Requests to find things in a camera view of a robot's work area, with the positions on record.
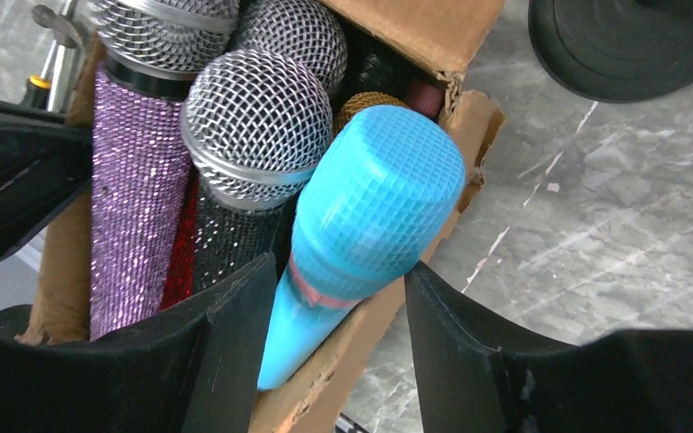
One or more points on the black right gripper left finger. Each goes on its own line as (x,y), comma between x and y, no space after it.
(190,368)

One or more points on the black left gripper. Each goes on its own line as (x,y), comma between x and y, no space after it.
(44,165)

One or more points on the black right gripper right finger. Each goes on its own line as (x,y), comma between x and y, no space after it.
(477,371)

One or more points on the red glitter microphone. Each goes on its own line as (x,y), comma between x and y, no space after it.
(179,281)

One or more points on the purple glitter microphone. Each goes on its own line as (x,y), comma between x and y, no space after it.
(141,166)

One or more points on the blue plastic microphone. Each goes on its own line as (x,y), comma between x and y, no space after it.
(379,196)

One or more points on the black glitter microphone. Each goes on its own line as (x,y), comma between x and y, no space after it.
(256,125)

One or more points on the black clip round-base stand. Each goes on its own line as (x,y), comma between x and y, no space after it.
(616,52)

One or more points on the yellow black screwdriver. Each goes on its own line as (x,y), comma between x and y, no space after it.
(38,87)

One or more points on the grey metal hammer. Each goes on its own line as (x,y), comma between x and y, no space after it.
(71,37)

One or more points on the pink microphone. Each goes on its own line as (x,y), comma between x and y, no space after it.
(425,98)

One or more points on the gold microphone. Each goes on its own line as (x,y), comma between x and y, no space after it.
(359,102)

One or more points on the black silver-head microphone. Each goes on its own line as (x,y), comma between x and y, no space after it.
(303,30)

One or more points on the slim black microphone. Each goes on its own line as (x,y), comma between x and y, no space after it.
(374,66)

